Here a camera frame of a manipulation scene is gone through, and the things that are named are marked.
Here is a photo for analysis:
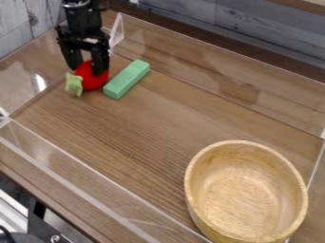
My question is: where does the black metal table mount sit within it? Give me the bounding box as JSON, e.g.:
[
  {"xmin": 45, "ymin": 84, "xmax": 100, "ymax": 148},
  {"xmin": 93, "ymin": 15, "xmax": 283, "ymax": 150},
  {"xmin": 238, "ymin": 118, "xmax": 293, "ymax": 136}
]
[{"xmin": 25, "ymin": 196, "xmax": 87, "ymax": 243}]

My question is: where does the green rectangular block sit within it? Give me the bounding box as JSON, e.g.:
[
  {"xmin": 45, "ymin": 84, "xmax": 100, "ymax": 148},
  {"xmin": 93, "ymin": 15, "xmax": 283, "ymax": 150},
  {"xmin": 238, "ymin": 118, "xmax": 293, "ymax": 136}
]
[{"xmin": 103, "ymin": 60, "xmax": 151, "ymax": 100}]

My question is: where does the red plush strawberry toy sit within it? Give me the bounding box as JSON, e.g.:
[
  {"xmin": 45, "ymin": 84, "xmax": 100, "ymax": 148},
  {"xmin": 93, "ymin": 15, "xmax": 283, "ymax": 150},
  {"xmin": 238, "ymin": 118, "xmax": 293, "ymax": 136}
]
[{"xmin": 64, "ymin": 61, "xmax": 109, "ymax": 97}]

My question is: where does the clear acrylic enclosure wall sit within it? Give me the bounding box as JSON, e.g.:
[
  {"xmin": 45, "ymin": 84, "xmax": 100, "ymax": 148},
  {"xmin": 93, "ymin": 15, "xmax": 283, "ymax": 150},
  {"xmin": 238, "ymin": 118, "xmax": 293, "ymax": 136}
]
[{"xmin": 0, "ymin": 11, "xmax": 325, "ymax": 243}]

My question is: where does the light wooden bowl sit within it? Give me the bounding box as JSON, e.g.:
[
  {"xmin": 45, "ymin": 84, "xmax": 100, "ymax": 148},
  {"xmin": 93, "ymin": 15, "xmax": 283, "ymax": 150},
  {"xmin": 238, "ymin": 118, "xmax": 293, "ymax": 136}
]
[{"xmin": 184, "ymin": 140, "xmax": 309, "ymax": 243}]

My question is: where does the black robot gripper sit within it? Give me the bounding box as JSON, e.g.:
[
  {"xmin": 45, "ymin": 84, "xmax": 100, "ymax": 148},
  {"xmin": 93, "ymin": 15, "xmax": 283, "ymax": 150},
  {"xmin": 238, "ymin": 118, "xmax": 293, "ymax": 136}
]
[{"xmin": 56, "ymin": 0, "xmax": 109, "ymax": 76}]

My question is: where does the black cable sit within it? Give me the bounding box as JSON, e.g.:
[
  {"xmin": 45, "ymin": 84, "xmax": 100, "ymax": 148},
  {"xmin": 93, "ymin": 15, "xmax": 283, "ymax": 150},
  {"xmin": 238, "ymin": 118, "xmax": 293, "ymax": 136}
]
[{"xmin": 0, "ymin": 225, "xmax": 16, "ymax": 243}]

